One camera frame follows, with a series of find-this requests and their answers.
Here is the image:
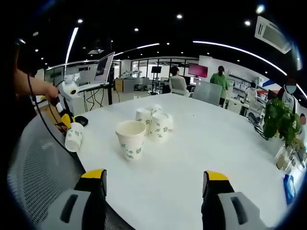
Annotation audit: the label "pink screen monitor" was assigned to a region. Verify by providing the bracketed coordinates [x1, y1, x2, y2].
[188, 63, 209, 79]

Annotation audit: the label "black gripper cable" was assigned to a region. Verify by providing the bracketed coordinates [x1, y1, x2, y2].
[26, 71, 82, 161]

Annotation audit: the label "grey mesh office chair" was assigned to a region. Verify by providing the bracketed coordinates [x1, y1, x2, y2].
[7, 115, 135, 230]

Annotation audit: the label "person's left hand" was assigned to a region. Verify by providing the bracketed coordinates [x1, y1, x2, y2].
[45, 85, 60, 100]

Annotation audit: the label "black computer mouse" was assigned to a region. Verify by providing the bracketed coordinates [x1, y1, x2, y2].
[73, 115, 89, 127]

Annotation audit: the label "white ceiling light strip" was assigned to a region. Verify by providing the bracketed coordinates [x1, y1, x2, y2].
[114, 43, 160, 57]
[193, 40, 287, 76]
[65, 27, 79, 64]

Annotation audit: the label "black monitor on wheeled stand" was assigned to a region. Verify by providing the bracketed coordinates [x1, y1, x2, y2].
[151, 66, 163, 95]

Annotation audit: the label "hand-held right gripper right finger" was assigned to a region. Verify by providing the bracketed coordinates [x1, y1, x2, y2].
[201, 170, 272, 230]

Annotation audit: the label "tilted silver monitor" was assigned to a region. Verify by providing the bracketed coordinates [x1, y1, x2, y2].
[94, 52, 116, 83]

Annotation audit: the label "small glass jar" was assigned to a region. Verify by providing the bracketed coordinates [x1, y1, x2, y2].
[275, 146, 288, 170]
[286, 148, 298, 168]

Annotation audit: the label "white table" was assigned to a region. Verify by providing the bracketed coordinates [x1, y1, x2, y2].
[71, 92, 299, 230]

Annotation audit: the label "ceiling air conditioner vent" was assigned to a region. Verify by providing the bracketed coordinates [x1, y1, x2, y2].
[254, 15, 293, 55]

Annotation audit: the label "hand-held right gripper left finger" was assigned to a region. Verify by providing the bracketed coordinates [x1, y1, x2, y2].
[42, 169, 108, 230]

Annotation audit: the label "grey fabric office chair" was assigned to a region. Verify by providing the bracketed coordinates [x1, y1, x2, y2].
[193, 80, 223, 106]

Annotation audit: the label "white storage shelves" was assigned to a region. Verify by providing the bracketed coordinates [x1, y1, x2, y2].
[227, 71, 272, 101]

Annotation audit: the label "blue wipes packet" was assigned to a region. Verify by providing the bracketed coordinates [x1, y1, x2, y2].
[283, 174, 297, 206]

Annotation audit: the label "potted green plant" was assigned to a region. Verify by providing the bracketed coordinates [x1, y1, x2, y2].
[262, 97, 305, 148]

